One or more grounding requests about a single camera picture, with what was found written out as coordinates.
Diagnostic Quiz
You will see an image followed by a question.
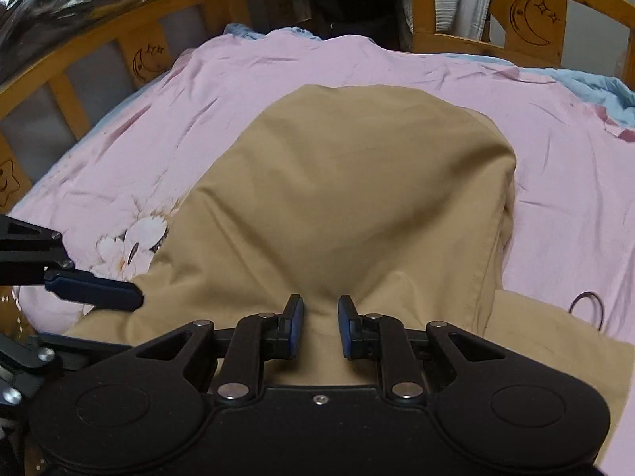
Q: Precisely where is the light blue blanket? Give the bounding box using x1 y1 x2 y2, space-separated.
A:
223 21 635 128

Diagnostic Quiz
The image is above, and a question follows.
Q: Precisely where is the wooden bed frame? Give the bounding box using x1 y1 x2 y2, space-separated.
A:
0 0 635 348

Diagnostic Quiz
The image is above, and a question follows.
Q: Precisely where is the tan khaki garment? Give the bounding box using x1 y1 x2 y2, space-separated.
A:
63 84 635 462

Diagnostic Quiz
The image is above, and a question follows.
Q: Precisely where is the dark elastic cord loop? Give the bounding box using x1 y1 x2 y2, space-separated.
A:
568 290 606 332

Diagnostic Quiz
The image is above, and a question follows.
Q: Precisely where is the pink bed sheet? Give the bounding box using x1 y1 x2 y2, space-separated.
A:
14 30 634 475

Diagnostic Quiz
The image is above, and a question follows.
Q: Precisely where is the grey white striped towel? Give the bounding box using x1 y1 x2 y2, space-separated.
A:
436 0 491 41

